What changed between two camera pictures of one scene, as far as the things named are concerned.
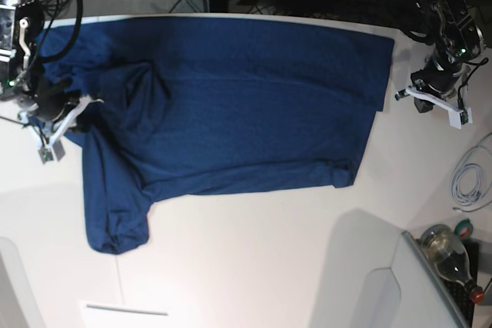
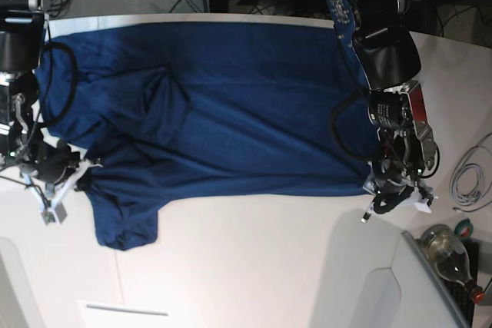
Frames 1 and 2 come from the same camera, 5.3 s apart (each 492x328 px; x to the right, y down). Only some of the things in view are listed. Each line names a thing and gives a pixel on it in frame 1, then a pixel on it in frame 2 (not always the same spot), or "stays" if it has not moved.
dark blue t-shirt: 213,104 stays
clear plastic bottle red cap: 450,259 stays
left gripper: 46,97 to 51,165
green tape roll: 464,228 stays
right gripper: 437,77 to 405,156
